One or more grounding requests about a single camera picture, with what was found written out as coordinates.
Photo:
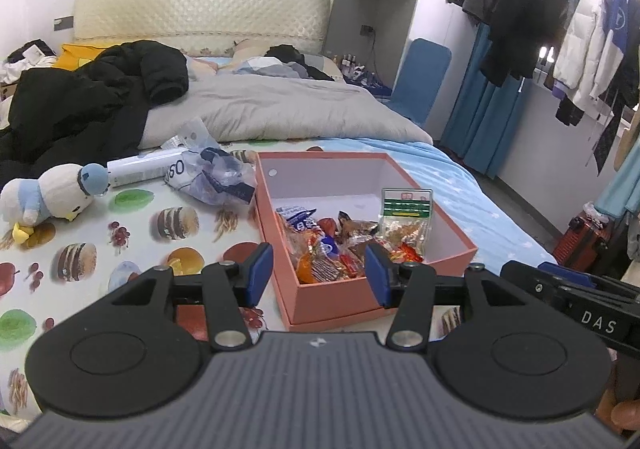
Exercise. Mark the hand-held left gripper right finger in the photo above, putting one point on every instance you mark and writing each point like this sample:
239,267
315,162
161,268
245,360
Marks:
379,274

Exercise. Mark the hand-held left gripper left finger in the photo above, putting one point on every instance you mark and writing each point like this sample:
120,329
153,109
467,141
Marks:
260,274

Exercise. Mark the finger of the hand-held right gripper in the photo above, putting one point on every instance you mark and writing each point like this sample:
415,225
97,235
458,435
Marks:
565,275

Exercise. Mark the brown snack packet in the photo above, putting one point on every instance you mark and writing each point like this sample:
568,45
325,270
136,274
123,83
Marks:
357,229

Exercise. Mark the green white snack packet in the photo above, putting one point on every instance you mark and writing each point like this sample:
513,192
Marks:
405,224

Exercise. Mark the heap of assorted snacks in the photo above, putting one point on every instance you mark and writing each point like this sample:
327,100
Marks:
320,269

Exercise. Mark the blue white snack packet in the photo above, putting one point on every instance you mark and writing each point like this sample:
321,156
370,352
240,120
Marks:
297,219

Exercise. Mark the pink cardboard box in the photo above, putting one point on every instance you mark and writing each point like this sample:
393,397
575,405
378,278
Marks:
340,179

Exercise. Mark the person's right hand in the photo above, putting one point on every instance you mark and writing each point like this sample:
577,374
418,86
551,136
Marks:
627,416

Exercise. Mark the red suitcase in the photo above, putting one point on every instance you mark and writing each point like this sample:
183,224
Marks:
580,239

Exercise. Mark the blue white plastic bag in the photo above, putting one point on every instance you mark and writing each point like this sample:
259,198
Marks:
215,174

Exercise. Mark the light blue bed sheet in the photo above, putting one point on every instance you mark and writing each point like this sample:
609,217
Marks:
450,179

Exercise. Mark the fruit print blanket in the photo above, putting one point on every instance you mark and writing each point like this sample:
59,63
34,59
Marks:
125,229

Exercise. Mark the clear plastic blister pack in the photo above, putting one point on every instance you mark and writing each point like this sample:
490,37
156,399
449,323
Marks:
192,134

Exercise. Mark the white tube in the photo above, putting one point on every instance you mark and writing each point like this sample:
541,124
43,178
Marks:
140,168

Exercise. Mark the grey duvet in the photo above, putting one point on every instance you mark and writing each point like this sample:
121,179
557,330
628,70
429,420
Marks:
280,109

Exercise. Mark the blue curtain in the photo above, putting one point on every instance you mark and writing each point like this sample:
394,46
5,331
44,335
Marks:
480,129

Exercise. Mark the blue chair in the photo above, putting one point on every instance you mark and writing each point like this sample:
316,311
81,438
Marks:
420,79

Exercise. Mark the cluster of small bottles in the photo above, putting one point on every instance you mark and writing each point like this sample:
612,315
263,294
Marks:
362,74

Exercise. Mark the dark clothes bundle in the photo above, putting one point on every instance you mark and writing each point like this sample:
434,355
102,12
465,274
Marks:
295,61

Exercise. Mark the white blue plush duck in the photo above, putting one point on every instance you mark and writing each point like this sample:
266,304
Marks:
50,191

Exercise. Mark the hanging white puffer jacket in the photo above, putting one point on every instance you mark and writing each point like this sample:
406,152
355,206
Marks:
595,39

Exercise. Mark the black jacket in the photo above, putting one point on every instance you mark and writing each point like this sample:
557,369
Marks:
75,99

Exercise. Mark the cream padded headboard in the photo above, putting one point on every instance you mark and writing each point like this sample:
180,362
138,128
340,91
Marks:
200,14

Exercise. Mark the hanging black coat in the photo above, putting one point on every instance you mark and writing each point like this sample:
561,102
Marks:
525,4

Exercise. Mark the yellow cloth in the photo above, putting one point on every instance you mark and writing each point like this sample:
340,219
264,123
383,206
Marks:
75,56

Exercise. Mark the white clutter pile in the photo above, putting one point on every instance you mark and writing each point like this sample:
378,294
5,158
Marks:
25,61

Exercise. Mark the wall socket with plug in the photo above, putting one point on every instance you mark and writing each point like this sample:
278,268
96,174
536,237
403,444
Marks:
367,30

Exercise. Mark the grey wall switch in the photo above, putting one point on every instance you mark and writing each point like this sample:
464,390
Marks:
63,22

